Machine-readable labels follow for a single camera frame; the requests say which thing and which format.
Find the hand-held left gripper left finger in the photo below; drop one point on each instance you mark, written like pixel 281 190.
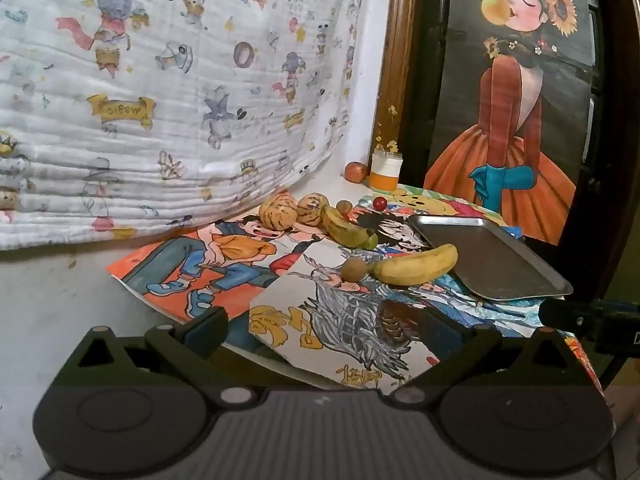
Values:
pixel 207 331

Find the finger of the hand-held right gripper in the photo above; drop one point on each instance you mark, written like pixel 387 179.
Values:
pixel 557 314

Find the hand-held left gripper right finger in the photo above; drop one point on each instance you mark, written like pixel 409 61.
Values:
pixel 433 332

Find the metal tray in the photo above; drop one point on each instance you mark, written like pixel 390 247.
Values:
pixel 490 260

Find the small tan round fruit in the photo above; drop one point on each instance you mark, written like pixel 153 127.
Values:
pixel 354 269

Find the yellow banana with green tip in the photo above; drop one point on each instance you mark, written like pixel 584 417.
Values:
pixel 345 230

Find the striped yellow pepino melon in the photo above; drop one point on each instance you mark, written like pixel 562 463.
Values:
pixel 311 207
pixel 277 212

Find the red grape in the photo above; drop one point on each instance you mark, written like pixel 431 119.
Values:
pixel 380 204

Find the red dragon drawing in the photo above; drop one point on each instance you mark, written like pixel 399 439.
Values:
pixel 584 360

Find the orange cartoon boys drawing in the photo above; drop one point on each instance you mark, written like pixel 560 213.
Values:
pixel 165 265

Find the white-haired figure drawing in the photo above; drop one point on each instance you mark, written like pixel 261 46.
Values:
pixel 350 320

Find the dark-haired anime drawing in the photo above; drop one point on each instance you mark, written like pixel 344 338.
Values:
pixel 392 230

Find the yellow bear drawing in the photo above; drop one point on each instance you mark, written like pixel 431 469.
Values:
pixel 435 205

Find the brown-red grape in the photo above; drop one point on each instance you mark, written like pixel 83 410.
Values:
pixel 343 207

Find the white and orange jar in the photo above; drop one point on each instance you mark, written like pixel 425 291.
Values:
pixel 385 172

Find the small red-brown apple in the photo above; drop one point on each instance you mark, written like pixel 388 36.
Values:
pixel 354 172

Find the white cartoon printed blanket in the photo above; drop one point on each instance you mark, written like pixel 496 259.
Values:
pixel 150 135

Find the yellow flower twig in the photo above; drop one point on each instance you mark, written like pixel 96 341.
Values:
pixel 389 132

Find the girl in orange dress poster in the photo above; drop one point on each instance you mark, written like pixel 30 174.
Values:
pixel 510 110

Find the brown wooden door frame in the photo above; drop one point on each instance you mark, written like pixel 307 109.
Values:
pixel 400 60

